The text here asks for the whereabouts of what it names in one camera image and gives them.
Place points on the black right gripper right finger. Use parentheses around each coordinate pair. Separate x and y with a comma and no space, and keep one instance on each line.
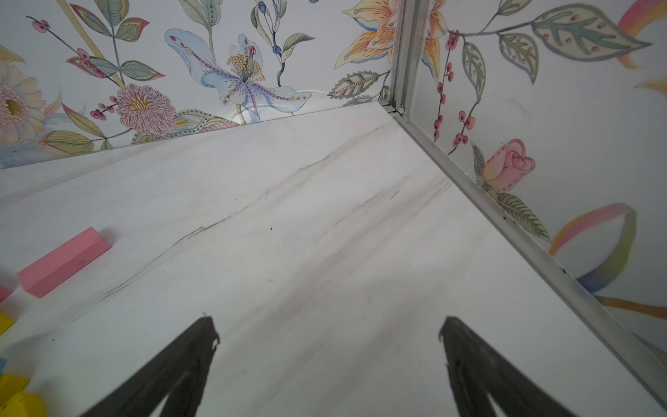
(480,377)

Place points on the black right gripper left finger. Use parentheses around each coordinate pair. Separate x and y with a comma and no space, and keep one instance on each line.
(174,379)

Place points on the pink rectangular block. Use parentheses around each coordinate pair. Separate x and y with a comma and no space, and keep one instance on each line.
(53,269)

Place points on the yellow block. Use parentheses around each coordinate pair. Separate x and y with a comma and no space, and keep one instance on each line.
(15,402)

